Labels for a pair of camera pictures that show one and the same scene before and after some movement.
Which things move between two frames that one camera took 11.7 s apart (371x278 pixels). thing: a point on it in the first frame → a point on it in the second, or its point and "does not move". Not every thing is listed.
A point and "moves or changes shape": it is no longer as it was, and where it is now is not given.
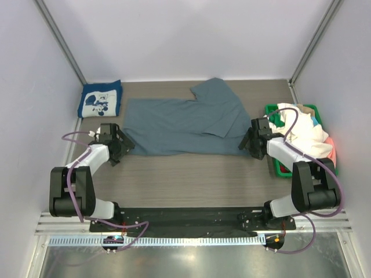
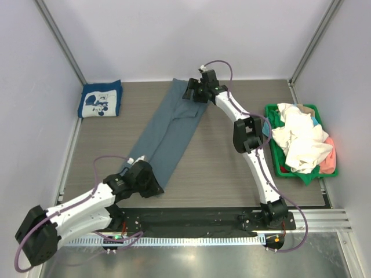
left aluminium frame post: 59,36 does not move
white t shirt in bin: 304,136 does not move
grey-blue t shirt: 211,123 moves or changes shape
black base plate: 197,222 does not move
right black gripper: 247,140 → 192,86
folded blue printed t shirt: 99,99 does not move
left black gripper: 126,145 → 155,189
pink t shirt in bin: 333,155 does not move
